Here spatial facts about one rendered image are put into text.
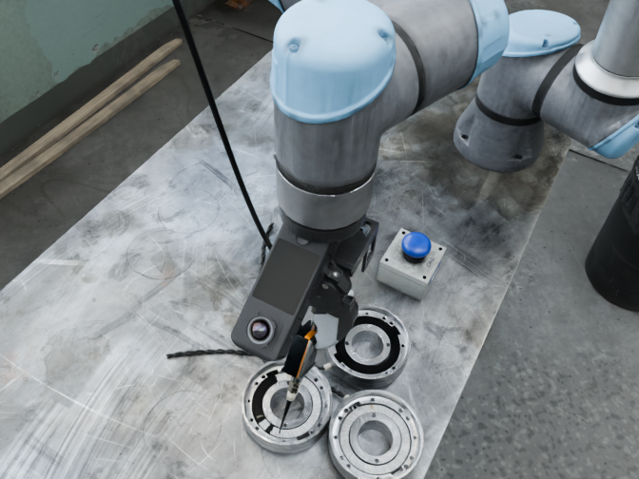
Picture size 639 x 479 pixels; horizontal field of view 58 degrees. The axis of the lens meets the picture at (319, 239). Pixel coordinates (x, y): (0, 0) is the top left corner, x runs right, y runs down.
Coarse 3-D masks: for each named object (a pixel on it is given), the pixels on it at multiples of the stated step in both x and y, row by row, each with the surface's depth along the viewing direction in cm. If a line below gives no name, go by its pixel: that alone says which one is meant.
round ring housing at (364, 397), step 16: (352, 400) 67; (368, 400) 67; (384, 400) 67; (400, 400) 66; (336, 416) 65; (368, 416) 66; (384, 416) 66; (400, 416) 66; (416, 416) 65; (336, 432) 65; (352, 432) 65; (384, 432) 67; (416, 432) 65; (336, 448) 64; (352, 448) 64; (416, 448) 64; (336, 464) 63; (384, 464) 63
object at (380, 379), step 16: (368, 304) 74; (384, 320) 74; (400, 320) 73; (352, 336) 72; (368, 336) 74; (384, 336) 73; (400, 336) 73; (336, 352) 71; (352, 352) 71; (384, 352) 71; (400, 352) 71; (336, 368) 70; (400, 368) 69; (352, 384) 70; (368, 384) 69; (384, 384) 70
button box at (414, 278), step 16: (400, 240) 80; (384, 256) 79; (400, 256) 79; (432, 256) 79; (384, 272) 79; (400, 272) 77; (416, 272) 77; (432, 272) 77; (400, 288) 80; (416, 288) 78
